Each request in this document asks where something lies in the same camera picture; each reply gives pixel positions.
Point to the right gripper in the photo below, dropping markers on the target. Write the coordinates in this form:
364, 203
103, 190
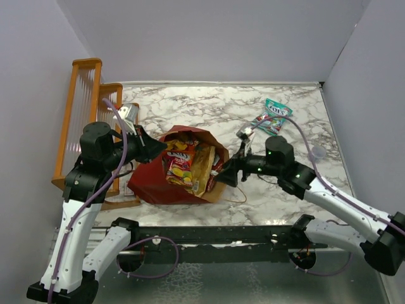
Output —
229, 173

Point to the teal Fox's candy bag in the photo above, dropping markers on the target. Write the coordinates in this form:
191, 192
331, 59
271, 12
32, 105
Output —
273, 117

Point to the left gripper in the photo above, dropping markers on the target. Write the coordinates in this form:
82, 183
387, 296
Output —
150, 146

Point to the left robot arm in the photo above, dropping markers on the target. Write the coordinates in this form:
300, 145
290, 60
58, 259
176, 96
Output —
72, 276

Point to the black mounting rail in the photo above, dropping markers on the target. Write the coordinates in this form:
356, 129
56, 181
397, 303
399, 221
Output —
212, 244

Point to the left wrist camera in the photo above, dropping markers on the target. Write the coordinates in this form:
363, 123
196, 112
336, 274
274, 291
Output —
128, 117

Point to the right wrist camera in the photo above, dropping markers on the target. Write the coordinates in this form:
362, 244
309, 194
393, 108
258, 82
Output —
246, 135

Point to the red KitKat wrapper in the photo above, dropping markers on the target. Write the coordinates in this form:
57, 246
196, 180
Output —
215, 169

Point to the orange snack packet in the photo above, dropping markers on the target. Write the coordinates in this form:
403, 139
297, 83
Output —
181, 142

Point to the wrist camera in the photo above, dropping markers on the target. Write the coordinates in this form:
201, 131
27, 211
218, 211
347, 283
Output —
246, 135
128, 117

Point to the small clear plastic cup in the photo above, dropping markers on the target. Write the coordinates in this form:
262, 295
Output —
318, 152

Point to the red Fox's fruit candy bag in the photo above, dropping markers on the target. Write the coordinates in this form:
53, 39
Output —
178, 167

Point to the gold chips bag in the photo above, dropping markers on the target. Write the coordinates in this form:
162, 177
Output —
201, 168

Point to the orange wooden rack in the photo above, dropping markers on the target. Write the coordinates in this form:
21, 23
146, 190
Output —
89, 131

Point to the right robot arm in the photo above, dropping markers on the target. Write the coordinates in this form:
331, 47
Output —
375, 235

